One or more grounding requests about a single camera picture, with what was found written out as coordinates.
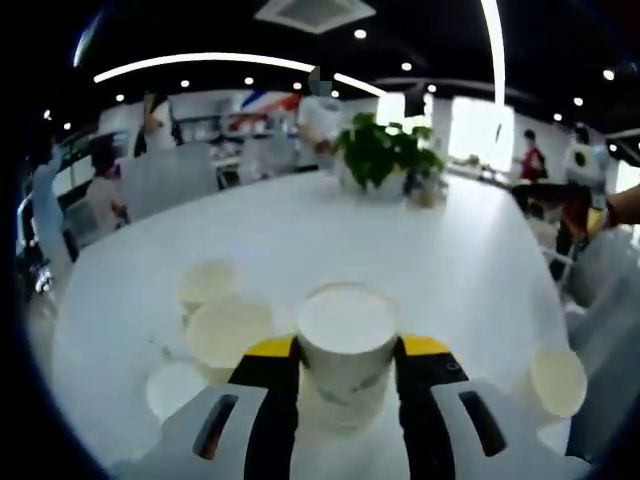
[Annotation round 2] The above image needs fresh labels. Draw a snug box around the ceiling air conditioner vent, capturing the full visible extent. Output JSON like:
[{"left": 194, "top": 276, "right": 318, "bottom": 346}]
[{"left": 253, "top": 0, "right": 377, "bottom": 34}]

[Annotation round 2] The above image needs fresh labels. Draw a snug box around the grey office chair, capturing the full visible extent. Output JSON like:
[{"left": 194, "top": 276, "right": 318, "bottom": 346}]
[{"left": 562, "top": 229, "right": 640, "bottom": 459}]

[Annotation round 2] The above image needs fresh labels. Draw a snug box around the long curved ceiling light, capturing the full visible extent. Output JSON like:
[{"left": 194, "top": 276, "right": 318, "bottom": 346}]
[
  {"left": 93, "top": 52, "right": 389, "bottom": 99},
  {"left": 479, "top": 0, "right": 506, "bottom": 106}
]

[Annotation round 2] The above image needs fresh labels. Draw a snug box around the group of ceiling spotlights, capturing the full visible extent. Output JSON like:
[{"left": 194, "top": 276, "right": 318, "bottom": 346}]
[{"left": 42, "top": 28, "right": 616, "bottom": 131}]

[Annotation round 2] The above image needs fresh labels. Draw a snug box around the green potted plant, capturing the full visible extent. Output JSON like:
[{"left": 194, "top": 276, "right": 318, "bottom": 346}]
[{"left": 334, "top": 112, "right": 446, "bottom": 197}]

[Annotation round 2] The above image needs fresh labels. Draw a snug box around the small glass jar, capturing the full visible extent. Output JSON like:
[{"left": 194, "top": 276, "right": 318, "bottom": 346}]
[{"left": 407, "top": 185, "right": 446, "bottom": 209}]

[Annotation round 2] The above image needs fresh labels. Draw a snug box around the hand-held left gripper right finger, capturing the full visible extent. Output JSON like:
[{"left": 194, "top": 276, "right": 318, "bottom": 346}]
[{"left": 394, "top": 334, "right": 591, "bottom": 480}]

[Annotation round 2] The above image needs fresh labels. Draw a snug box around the black hanging panel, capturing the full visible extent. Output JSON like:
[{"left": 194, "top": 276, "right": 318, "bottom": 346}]
[{"left": 404, "top": 88, "right": 427, "bottom": 119}]

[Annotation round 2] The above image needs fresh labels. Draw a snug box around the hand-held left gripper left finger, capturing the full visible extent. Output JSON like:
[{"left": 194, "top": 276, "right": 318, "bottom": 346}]
[{"left": 107, "top": 335, "right": 301, "bottom": 480}]

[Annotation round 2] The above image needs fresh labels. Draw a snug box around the light blue hanging cloth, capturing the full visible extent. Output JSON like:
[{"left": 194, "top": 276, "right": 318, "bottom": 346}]
[{"left": 32, "top": 164, "right": 71, "bottom": 264}]

